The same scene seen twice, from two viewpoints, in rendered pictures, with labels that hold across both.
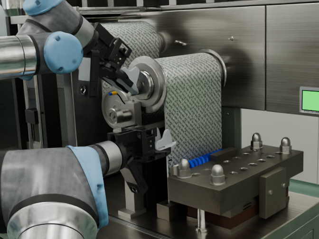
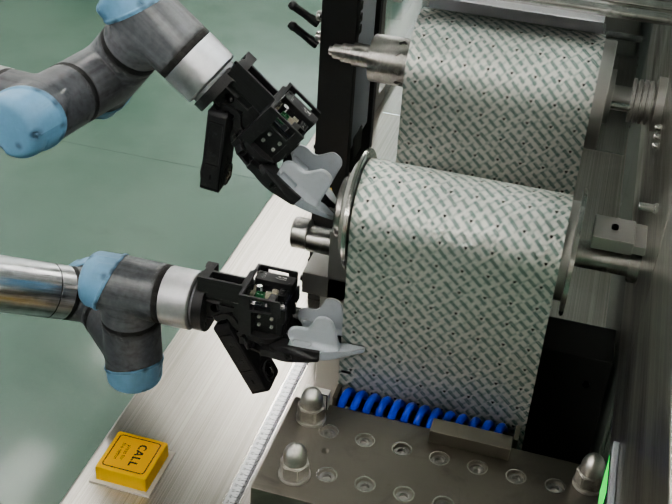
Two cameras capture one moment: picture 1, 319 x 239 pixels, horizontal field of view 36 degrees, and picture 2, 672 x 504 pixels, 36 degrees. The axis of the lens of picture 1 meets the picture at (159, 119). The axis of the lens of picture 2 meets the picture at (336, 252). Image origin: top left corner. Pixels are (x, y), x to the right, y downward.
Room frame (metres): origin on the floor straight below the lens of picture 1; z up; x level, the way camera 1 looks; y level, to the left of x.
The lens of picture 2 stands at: (0.71, -0.88, 1.89)
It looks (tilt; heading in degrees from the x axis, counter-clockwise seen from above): 33 degrees down; 60
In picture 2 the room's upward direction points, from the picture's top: 4 degrees clockwise
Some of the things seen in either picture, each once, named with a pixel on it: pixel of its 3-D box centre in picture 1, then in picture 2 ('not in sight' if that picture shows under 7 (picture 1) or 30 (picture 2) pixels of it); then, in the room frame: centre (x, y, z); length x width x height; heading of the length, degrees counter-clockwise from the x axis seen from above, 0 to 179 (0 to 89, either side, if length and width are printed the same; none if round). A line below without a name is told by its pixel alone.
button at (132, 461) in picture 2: not in sight; (132, 460); (0.97, 0.08, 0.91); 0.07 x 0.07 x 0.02; 46
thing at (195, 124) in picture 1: (195, 130); (437, 352); (1.30, -0.10, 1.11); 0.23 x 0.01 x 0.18; 136
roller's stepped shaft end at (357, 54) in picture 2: not in sight; (350, 53); (1.37, 0.27, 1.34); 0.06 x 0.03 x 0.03; 136
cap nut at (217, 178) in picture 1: (217, 173); (295, 459); (1.10, -0.13, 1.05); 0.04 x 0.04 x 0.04
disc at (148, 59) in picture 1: (145, 84); (359, 209); (1.25, 0.03, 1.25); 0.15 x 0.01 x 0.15; 46
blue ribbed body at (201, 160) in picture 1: (201, 161); (424, 419); (1.28, -0.11, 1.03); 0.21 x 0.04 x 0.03; 136
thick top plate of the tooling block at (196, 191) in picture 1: (239, 173); (438, 499); (1.25, -0.21, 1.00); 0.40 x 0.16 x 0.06; 136
